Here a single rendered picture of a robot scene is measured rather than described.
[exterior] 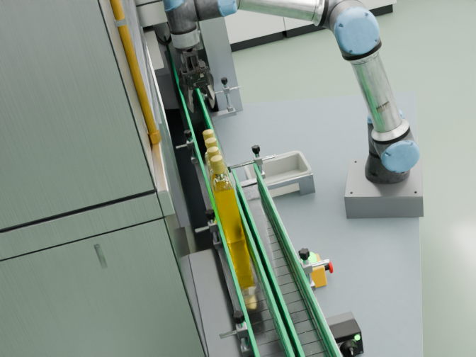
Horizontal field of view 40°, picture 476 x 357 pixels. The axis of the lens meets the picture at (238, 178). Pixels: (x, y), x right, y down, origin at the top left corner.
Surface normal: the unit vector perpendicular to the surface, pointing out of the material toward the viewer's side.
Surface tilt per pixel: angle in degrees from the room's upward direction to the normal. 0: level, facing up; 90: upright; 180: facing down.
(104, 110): 90
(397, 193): 3
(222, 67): 90
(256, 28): 90
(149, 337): 90
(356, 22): 82
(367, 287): 0
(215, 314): 0
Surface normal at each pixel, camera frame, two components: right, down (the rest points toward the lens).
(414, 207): -0.21, 0.55
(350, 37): 0.00, 0.39
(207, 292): -0.18, -0.84
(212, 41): 0.19, 0.48
